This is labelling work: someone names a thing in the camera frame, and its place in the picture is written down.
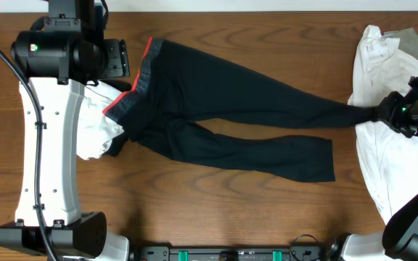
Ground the black leggings red waistband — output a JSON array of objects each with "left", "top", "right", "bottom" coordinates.
[{"left": 102, "top": 36, "right": 380, "bottom": 183}]

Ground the white shirt right pile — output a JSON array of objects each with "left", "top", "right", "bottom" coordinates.
[{"left": 348, "top": 25, "right": 418, "bottom": 223}]

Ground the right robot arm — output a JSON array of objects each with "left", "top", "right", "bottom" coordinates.
[{"left": 330, "top": 77, "right": 418, "bottom": 260}]

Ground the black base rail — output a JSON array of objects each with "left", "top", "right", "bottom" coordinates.
[{"left": 139, "top": 246, "right": 326, "bottom": 261}]

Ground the white folded garment left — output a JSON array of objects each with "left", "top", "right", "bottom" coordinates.
[{"left": 77, "top": 81, "right": 124, "bottom": 160}]

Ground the grey garment under pile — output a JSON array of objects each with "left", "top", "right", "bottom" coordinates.
[{"left": 384, "top": 28, "right": 418, "bottom": 60}]

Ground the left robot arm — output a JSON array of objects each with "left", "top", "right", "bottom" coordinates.
[{"left": 0, "top": 17, "right": 135, "bottom": 260}]

